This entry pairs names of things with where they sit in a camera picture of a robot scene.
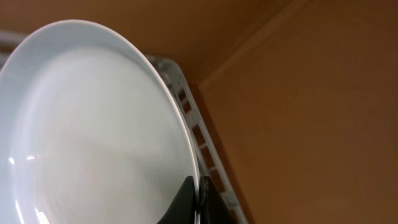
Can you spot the light blue plate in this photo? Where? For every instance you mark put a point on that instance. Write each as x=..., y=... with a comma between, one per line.
x=93, y=133

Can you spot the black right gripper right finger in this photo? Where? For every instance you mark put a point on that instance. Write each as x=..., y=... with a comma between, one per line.
x=212, y=208

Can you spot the grey dishwasher rack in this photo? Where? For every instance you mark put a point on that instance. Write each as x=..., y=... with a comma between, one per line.
x=199, y=130

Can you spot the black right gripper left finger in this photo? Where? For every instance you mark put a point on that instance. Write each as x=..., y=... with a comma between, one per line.
x=183, y=207

